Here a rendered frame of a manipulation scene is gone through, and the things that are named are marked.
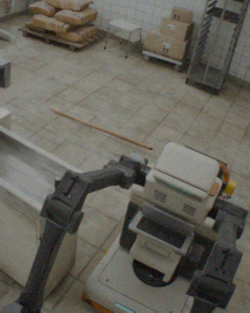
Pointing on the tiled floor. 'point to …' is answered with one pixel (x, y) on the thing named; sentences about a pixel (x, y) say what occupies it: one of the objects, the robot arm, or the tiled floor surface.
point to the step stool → (126, 33)
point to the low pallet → (60, 38)
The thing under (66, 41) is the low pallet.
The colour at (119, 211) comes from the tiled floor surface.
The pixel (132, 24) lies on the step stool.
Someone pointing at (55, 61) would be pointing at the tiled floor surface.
